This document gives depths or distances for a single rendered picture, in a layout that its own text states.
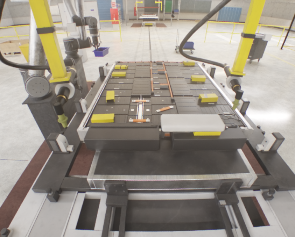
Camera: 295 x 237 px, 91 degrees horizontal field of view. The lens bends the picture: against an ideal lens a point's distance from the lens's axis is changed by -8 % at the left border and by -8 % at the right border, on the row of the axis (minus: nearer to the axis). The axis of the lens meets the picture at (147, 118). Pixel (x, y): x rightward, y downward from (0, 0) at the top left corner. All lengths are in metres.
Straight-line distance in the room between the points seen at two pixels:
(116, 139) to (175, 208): 0.52
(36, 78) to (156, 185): 1.30
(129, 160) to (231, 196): 0.60
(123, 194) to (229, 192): 0.58
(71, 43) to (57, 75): 2.50
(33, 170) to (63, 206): 1.55
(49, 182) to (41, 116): 1.12
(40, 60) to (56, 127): 0.84
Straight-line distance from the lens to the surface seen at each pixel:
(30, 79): 1.62
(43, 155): 2.67
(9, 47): 9.81
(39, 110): 2.05
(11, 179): 2.62
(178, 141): 0.90
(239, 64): 1.01
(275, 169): 1.31
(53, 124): 2.12
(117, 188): 0.89
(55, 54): 0.75
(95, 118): 1.19
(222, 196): 1.02
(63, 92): 0.76
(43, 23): 0.74
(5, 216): 2.34
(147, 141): 0.88
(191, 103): 1.40
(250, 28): 0.98
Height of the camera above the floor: 1.71
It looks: 37 degrees down
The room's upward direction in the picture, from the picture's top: straight up
